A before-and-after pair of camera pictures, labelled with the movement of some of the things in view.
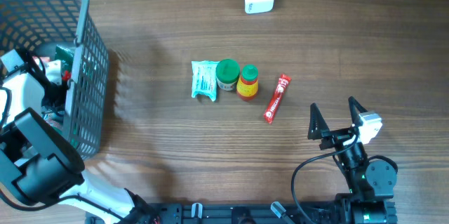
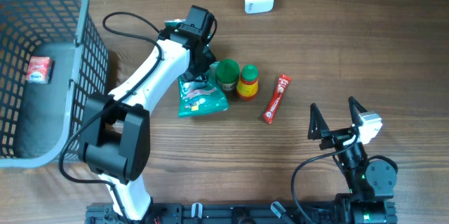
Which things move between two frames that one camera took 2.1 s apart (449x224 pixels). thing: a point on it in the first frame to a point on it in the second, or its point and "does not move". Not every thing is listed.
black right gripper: x=334 y=137 does not move
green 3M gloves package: x=66 y=61 to x=209 y=100
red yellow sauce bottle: x=247 y=86 does not move
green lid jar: x=227 y=72 does not move
